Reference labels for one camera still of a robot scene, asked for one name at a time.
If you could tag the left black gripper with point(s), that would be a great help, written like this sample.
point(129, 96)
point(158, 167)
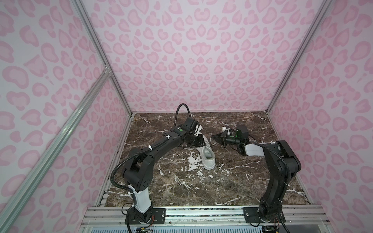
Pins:
point(200, 143)

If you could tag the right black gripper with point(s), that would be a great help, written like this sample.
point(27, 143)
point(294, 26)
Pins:
point(222, 137)

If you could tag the white sneaker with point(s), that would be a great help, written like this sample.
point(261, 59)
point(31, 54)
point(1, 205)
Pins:
point(208, 156)

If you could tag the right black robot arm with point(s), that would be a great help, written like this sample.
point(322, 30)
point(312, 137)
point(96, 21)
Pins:
point(281, 162)

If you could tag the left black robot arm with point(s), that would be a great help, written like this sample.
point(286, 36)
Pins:
point(135, 172)

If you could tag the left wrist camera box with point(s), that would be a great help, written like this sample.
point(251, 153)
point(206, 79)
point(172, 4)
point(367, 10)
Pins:
point(198, 129)

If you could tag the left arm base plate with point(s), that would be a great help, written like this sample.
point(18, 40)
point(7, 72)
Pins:
point(152, 215)

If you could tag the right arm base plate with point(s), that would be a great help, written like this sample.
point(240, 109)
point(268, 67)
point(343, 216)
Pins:
point(258, 215)

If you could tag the front aluminium rail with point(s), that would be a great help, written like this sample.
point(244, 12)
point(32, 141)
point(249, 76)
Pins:
point(209, 219)

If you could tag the right corner aluminium post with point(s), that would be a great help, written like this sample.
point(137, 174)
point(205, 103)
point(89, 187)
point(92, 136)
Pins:
point(312, 30)

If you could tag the corner aluminium post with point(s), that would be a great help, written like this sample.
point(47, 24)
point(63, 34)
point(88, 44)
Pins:
point(312, 30)
point(81, 11)

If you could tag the left corner aluminium post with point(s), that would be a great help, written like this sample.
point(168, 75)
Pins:
point(81, 11)

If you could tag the diagonal aluminium frame beam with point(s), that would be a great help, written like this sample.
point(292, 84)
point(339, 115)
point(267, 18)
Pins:
point(19, 200)

